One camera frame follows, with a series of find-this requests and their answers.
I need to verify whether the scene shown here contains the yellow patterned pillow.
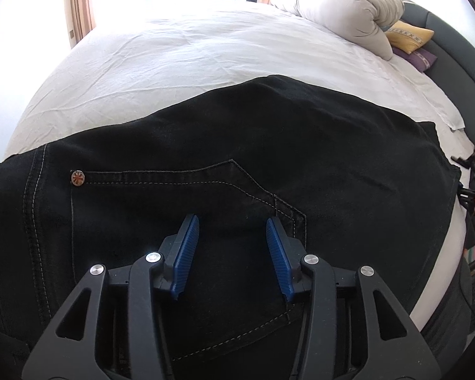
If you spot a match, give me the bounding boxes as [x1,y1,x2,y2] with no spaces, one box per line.
[385,22,435,55]

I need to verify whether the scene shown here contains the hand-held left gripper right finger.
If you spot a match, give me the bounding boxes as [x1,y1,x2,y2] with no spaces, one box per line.
[265,218,440,380]

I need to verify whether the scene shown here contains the white flat cloth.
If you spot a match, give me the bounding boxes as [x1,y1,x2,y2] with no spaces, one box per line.
[431,83,466,131]

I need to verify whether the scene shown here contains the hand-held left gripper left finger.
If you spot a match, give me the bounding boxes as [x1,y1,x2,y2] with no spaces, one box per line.
[22,214,200,380]

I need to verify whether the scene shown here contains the bed with white sheet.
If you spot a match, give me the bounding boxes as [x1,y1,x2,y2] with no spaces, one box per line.
[4,0,475,327]

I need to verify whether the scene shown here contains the black denim pants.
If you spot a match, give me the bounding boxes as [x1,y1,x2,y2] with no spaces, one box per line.
[0,75,462,380]

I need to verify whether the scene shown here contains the grey upholstered headboard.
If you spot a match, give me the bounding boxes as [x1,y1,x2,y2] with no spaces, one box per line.
[396,0,475,155]

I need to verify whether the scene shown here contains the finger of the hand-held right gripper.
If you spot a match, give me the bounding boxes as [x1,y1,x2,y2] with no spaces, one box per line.
[457,185,475,211]
[451,155,475,191]

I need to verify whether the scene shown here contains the rolled white duvet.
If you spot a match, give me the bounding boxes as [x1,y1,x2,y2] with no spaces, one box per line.
[270,0,405,61]

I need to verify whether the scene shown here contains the purple pillow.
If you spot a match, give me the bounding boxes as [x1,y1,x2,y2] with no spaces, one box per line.
[392,46,438,74]

